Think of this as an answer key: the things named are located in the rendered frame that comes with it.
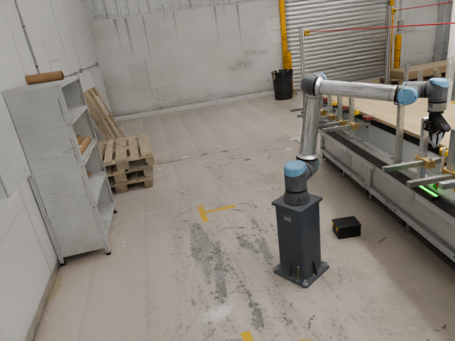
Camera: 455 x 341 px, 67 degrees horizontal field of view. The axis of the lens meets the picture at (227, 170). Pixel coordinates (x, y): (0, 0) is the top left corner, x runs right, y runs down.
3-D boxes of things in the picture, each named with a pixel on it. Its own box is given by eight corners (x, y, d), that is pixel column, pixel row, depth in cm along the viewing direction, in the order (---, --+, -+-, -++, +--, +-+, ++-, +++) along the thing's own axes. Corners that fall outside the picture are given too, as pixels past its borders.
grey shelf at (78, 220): (60, 266, 310) (-4, 94, 253) (77, 220, 392) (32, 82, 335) (110, 254, 317) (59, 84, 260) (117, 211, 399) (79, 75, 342)
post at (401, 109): (396, 168, 246) (399, 105, 230) (392, 165, 251) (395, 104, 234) (402, 166, 247) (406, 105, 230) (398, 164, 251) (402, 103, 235)
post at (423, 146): (419, 189, 225) (425, 117, 207) (416, 187, 228) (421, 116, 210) (424, 188, 225) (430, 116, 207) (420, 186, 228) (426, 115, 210)
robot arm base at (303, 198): (299, 208, 230) (298, 195, 226) (277, 201, 243) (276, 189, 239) (315, 197, 241) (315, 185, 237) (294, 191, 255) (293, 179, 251)
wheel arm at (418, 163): (384, 174, 213) (384, 167, 211) (381, 172, 216) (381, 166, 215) (450, 162, 216) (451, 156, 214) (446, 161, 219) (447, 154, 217)
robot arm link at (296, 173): (281, 189, 237) (279, 166, 231) (292, 180, 250) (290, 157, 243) (301, 193, 228) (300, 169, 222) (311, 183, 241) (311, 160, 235)
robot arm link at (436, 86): (429, 77, 188) (451, 76, 182) (427, 99, 192) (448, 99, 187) (426, 80, 181) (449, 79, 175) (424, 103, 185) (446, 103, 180)
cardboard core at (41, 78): (24, 76, 298) (59, 70, 303) (26, 75, 306) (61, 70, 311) (27, 85, 301) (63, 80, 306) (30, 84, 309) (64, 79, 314)
